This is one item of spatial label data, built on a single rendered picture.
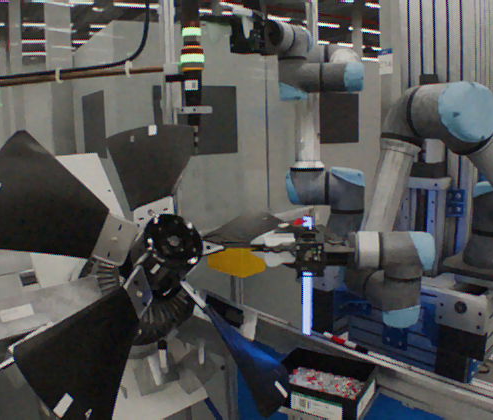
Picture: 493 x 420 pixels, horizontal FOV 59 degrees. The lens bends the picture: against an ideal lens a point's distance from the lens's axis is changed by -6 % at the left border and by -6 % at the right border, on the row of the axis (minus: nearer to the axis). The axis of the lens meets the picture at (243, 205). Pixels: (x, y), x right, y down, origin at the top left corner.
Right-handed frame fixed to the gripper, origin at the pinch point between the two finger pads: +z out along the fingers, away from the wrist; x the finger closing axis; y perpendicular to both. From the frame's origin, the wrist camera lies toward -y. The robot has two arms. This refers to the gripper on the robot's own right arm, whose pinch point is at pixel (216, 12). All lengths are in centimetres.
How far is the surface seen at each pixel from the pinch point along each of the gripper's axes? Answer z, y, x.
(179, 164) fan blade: 4.9, 31.5, 7.5
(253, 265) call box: -31, 65, 15
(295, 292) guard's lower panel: -115, 108, 50
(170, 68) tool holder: 11.1, 12.1, 2.8
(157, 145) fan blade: 4.1, 27.5, 15.0
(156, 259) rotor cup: 24, 46, -4
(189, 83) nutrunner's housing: 9.7, 15.2, -0.8
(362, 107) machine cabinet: -431, 9, 146
